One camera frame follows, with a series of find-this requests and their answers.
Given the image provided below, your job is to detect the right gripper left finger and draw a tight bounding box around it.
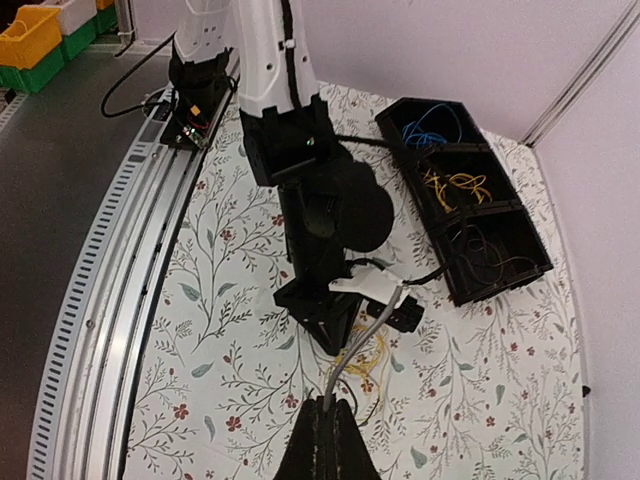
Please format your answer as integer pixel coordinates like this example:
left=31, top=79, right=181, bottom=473
left=273, top=399, right=322, bottom=480

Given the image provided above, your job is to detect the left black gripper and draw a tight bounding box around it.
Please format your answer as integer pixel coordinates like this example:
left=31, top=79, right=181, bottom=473
left=274, top=279, right=363, bottom=356

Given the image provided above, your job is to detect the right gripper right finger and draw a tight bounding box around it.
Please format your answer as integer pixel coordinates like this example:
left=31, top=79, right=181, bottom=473
left=322, top=397, right=380, bottom=480

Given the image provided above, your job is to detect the black cable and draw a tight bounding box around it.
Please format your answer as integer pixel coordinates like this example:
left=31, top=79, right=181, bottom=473
left=449, top=224, right=539, bottom=296
left=322, top=282, right=406, bottom=426

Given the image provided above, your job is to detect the blue cable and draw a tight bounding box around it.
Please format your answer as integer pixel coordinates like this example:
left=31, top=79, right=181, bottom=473
left=402, top=104, right=464, bottom=149

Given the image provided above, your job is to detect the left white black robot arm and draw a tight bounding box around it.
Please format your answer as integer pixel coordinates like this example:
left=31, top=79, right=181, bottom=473
left=169, top=1, right=394, bottom=356

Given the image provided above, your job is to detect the floral tablecloth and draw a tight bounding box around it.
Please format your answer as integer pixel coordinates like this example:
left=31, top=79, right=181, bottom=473
left=119, top=82, right=591, bottom=480

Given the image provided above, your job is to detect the black three-compartment bin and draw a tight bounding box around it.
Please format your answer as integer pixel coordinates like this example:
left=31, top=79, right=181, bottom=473
left=375, top=98, right=552, bottom=306

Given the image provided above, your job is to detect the yellow storage bin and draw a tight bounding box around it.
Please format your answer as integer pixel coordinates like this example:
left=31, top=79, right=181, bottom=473
left=1, top=5, right=62, bottom=70

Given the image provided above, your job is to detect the aluminium front rail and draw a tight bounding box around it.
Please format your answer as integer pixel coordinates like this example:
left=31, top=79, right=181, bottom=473
left=26, top=106, right=205, bottom=479

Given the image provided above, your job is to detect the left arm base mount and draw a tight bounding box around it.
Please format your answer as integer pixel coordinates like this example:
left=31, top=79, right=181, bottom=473
left=160, top=47, right=237, bottom=150

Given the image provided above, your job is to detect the right aluminium corner post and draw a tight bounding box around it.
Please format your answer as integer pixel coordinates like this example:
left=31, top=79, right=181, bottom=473
left=520, top=0, right=639, bottom=148

